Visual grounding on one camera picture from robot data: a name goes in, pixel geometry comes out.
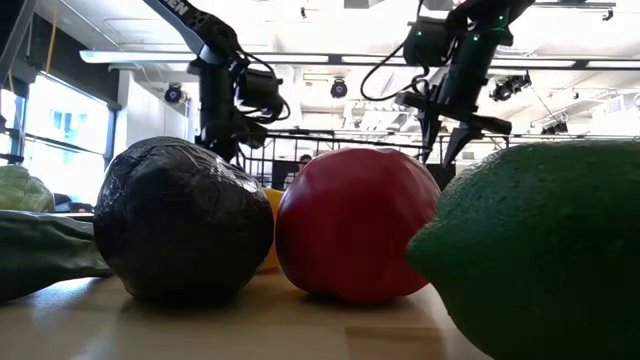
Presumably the red round fake fruit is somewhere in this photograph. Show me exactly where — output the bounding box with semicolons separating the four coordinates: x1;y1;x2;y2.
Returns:
274;146;442;304

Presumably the green lime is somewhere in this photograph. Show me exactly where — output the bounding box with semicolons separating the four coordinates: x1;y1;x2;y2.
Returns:
405;139;640;360

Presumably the black window frame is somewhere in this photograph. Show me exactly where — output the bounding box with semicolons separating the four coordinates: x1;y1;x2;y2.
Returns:
0;69;122;214

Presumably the dark purple round fruit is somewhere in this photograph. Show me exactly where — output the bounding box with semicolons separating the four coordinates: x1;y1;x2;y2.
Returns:
92;135;275;302

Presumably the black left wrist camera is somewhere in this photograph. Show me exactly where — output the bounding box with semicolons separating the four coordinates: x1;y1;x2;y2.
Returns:
236;68;286;121

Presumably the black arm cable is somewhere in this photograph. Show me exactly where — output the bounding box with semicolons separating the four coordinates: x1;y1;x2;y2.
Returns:
234;47;293;125
359;38;432;104

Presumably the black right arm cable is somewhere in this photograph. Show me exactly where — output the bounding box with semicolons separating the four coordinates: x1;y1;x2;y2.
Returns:
359;38;432;104

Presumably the yellow lemon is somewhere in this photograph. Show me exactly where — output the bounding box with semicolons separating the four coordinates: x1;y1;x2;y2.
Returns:
256;187;286;274

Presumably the black ceiling lamp cluster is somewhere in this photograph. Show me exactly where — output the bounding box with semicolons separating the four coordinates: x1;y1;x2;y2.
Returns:
488;73;533;104

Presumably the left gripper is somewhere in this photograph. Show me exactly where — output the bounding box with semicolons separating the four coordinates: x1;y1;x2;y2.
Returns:
194;58;270;162

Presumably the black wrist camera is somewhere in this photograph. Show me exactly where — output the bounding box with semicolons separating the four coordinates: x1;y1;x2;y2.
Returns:
236;68;286;121
402;16;454;68

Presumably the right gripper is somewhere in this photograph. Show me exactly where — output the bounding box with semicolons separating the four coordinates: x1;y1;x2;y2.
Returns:
397;27;515;169

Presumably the overhead light bar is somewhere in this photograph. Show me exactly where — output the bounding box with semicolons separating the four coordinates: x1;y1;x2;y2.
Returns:
78;48;640;71

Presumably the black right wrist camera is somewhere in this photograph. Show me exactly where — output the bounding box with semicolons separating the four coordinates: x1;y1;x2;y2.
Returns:
402;16;454;68

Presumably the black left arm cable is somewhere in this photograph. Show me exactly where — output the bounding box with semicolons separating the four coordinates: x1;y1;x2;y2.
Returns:
234;47;293;125

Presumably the green cucumber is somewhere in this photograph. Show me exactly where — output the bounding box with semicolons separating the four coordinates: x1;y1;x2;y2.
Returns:
0;209;112;304

